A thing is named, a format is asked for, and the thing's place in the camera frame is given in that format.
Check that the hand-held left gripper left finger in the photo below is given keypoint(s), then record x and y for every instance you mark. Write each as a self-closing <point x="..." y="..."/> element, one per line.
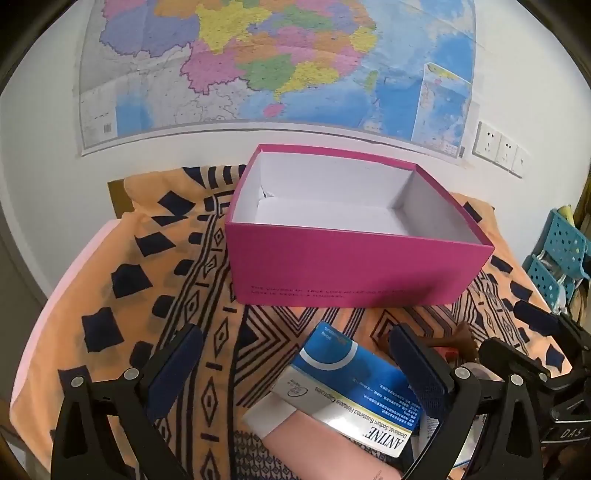
<point x="178" y="369"/>

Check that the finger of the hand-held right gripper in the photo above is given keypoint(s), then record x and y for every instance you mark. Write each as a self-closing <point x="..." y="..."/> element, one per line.
<point x="512" y="357"/>
<point x="533" y="314"/>

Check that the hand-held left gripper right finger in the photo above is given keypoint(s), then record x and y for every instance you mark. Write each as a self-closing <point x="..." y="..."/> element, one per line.
<point x="427" y="387"/>

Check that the blue and white medicine box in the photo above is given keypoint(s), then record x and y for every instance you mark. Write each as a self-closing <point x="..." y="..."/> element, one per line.
<point x="332" y="369"/>

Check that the pink tube with white cap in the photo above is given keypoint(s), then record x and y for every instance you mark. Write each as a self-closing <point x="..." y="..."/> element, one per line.
<point x="314" y="443"/>

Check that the pink cardboard box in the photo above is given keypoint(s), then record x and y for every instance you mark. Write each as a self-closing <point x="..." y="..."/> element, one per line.
<point x="346" y="267"/>

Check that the orange patterned blanket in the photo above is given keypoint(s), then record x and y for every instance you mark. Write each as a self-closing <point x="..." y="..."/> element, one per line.
<point x="138" y="300"/>

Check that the blue plastic stools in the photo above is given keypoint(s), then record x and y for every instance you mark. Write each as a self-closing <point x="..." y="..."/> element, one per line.
<point x="565" y="240"/>

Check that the pink bed sheet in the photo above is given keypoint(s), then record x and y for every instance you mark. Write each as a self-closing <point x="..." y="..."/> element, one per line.
<point x="55" y="295"/>

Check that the wooden headboard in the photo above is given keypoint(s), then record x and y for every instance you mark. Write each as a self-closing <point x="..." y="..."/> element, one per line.
<point x="117" y="198"/>

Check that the white wall socket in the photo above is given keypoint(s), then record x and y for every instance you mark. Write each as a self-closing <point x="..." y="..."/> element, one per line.
<point x="521" y="161"/>
<point x="506" y="150"/>
<point x="487" y="140"/>

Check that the colourful wall map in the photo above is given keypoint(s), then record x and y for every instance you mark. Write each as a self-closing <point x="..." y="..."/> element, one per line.
<point x="277" y="69"/>

